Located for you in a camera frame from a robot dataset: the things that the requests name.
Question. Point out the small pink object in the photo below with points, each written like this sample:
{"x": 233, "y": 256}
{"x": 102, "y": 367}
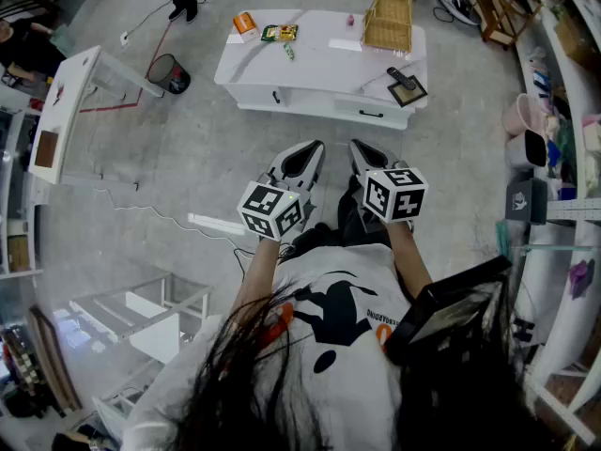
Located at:
{"x": 350, "y": 20}

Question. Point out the large green snack bag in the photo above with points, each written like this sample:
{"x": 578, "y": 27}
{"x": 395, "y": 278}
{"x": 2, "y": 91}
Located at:
{"x": 279, "y": 33}

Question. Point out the white cylinder with black face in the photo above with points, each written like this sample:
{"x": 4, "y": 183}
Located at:
{"x": 521, "y": 153}

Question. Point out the brown wooden board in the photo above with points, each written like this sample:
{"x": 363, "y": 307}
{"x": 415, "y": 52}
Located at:
{"x": 56, "y": 360}

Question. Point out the white power strip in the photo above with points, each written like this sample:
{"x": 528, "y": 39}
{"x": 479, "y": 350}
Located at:
{"x": 124, "y": 39}

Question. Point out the white metal frame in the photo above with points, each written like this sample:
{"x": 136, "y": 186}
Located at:
{"x": 117, "y": 317}

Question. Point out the pink bucket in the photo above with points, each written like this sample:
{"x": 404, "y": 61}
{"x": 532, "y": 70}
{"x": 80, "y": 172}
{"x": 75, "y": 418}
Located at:
{"x": 519, "y": 115}

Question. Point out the dark grey box white logo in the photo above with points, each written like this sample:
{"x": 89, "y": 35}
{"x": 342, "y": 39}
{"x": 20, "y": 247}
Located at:
{"x": 523, "y": 202}

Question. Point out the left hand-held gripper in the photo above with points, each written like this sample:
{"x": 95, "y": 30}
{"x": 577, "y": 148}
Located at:
{"x": 270, "y": 205}

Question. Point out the person's black trousers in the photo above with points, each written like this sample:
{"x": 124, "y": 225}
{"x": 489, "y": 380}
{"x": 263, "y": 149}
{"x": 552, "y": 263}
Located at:
{"x": 347, "y": 233}

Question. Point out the orange tissue box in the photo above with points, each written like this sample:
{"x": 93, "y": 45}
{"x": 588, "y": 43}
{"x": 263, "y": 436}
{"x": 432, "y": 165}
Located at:
{"x": 245, "y": 24}

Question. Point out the white marble coffee table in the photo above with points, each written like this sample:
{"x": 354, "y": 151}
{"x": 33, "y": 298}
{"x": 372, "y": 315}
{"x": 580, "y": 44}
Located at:
{"x": 319, "y": 64}

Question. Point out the thin green packet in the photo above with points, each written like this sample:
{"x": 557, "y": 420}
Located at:
{"x": 288, "y": 51}

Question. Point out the white curved shelf unit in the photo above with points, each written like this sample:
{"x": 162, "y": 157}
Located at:
{"x": 559, "y": 299}

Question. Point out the white cabinet shelf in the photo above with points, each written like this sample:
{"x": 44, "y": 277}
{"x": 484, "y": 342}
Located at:
{"x": 32, "y": 252}

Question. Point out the black screen device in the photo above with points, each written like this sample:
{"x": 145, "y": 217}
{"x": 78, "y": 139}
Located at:
{"x": 446, "y": 317}

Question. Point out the person's left forearm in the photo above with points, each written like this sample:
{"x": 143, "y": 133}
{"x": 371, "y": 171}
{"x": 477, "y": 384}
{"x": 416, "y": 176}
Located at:
{"x": 256, "y": 275}

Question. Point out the person's right forearm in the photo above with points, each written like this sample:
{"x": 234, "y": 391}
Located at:
{"x": 408, "y": 261}

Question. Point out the person's white printed shirt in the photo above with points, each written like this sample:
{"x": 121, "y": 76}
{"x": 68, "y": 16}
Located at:
{"x": 347, "y": 393}

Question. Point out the black mesh waste bin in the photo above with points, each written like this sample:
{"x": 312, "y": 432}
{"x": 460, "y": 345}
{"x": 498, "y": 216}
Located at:
{"x": 166, "y": 73}

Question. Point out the black remote control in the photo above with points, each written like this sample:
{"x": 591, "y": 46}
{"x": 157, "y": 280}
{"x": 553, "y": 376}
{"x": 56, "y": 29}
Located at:
{"x": 399, "y": 76}

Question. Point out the purple paper flower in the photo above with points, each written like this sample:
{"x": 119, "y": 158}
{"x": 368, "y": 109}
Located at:
{"x": 582, "y": 277}

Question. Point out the brown wooden box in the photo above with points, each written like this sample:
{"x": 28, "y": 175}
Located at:
{"x": 46, "y": 149}

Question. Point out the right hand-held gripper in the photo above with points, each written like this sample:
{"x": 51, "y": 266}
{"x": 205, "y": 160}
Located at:
{"x": 399, "y": 200}

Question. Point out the white desk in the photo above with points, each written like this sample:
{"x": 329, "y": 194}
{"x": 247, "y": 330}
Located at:
{"x": 66, "y": 97}

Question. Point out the woven wicker basket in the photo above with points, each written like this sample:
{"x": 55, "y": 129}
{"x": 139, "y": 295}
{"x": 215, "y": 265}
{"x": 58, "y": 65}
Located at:
{"x": 389, "y": 26}

